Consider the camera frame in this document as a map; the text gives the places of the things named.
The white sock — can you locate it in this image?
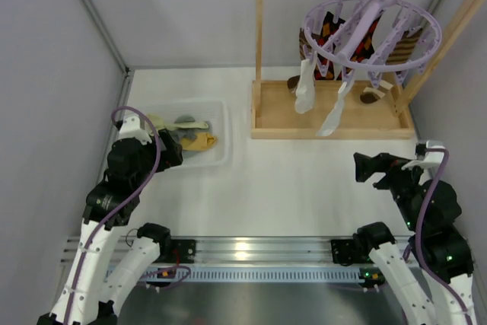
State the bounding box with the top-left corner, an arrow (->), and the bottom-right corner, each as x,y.
317,82 -> 352,137
294,59 -> 315,114

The brown striped sock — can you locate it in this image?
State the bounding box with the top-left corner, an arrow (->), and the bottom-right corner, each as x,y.
359,26 -> 425,105

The argyle sock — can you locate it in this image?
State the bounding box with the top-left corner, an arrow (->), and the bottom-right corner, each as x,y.
287,12 -> 345,96
350,12 -> 383,62

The purple round clip hanger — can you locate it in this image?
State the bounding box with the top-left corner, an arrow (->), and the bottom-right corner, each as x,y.
299,0 -> 442,90

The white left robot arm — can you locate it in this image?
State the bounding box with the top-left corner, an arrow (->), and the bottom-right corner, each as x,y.
37,129 -> 183,324

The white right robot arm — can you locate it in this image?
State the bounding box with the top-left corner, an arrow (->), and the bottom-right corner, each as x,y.
353,142 -> 477,324

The wooden hanger rack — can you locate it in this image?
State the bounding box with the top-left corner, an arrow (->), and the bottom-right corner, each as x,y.
251,0 -> 485,140

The grey sock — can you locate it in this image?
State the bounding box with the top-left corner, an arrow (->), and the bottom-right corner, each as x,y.
170,115 -> 212,145

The mustard yellow sock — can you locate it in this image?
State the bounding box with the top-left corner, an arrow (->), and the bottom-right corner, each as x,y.
180,132 -> 218,151

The pale yellow sock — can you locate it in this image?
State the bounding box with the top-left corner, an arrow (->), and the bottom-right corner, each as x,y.
147,113 -> 210,132

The white plastic basket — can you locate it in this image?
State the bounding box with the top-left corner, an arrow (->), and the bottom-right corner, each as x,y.
137,98 -> 231,170

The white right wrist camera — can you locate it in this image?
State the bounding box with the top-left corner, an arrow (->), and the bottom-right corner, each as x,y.
401,140 -> 445,170

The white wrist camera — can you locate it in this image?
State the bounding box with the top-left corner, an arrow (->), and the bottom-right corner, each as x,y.
401,140 -> 445,170
116,114 -> 151,145

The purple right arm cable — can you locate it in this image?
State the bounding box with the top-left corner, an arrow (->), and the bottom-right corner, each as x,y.
403,142 -> 476,325

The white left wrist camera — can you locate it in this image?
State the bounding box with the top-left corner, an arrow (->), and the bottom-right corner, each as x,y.
116,114 -> 151,145

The aluminium mounting rail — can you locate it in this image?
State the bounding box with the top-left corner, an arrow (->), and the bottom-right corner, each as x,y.
60,236 -> 476,284

